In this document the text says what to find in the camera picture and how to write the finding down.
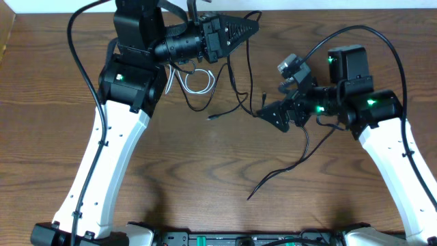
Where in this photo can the cardboard box edge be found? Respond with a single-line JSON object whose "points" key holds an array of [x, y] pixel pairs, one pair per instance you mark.
{"points": [[7, 21]]}

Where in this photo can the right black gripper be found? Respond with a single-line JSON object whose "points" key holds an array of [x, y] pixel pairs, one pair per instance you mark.
{"points": [[294, 104]]}

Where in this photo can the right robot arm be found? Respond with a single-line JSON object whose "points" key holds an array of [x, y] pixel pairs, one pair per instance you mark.
{"points": [[374, 119]]}

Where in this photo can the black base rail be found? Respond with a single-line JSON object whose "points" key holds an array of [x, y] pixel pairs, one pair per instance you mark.
{"points": [[186, 238]]}

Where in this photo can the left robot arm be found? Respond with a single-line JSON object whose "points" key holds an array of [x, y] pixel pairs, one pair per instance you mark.
{"points": [[151, 35]]}

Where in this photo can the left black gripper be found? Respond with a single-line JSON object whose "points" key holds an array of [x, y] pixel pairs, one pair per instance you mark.
{"points": [[213, 33]]}

